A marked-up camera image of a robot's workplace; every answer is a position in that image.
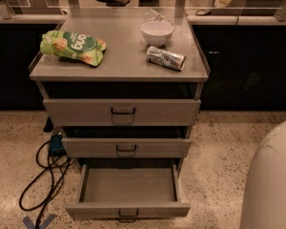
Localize green chip bag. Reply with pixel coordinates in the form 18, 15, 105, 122
40, 31, 107, 67

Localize grey open bottom drawer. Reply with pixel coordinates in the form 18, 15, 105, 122
66, 158, 190, 220

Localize blue power box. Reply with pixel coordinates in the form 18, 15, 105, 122
49, 134, 65, 156

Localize black chair armrest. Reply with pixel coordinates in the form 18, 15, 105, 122
96, 0, 130, 7

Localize white bowl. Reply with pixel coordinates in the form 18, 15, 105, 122
141, 21, 174, 48

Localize grey drawer cabinet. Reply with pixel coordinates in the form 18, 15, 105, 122
31, 13, 210, 171

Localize silver crushed can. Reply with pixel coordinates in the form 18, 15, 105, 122
147, 46, 186, 72

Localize clear plastic water bottle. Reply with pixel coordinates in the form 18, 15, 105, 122
143, 8, 173, 26

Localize grey top drawer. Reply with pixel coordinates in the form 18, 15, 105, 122
44, 99, 200, 126

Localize grey middle drawer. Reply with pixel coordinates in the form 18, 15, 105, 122
62, 137, 191, 158

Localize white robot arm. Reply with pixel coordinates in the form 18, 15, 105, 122
239, 121, 286, 229

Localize black cable on floor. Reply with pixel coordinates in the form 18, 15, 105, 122
18, 139, 74, 229

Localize glass partition with frame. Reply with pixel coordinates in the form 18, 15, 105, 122
0, 0, 286, 26

